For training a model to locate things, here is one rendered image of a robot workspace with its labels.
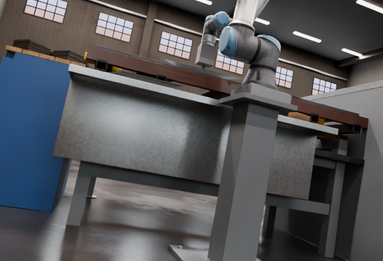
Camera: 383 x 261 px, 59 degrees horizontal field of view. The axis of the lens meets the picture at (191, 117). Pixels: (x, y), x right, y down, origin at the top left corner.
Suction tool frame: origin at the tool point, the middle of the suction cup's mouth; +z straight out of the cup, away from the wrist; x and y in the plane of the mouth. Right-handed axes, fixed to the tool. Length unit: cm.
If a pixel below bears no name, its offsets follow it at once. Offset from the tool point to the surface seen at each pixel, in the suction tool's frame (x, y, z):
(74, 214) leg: 1, 48, 81
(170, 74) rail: 7.2, 18.6, 7.1
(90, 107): 10, 52, 32
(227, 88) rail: 8.2, -12.2, 6.7
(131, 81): 27, 38, 19
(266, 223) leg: -62, -91, 82
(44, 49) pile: -29, 82, 2
